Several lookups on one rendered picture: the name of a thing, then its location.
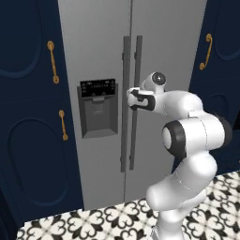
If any gold cupboard handle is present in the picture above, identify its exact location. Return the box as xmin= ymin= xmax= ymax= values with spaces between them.
xmin=58 ymin=109 xmax=69 ymax=142
xmin=46 ymin=40 xmax=61 ymax=84
xmin=199 ymin=33 xmax=214 ymax=71

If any dark grey fridge door handle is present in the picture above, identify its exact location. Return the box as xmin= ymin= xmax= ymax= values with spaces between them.
xmin=120 ymin=36 xmax=132 ymax=173
xmin=128 ymin=35 xmax=143 ymax=172

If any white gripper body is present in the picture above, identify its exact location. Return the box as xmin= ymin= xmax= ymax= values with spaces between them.
xmin=126 ymin=87 xmax=144 ymax=112

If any plain grey fridge door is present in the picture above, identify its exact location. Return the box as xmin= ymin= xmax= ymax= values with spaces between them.
xmin=124 ymin=0 xmax=208 ymax=203

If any grey fridge door with dispenser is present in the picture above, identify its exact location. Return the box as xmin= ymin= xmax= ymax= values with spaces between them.
xmin=57 ymin=0 xmax=134 ymax=211

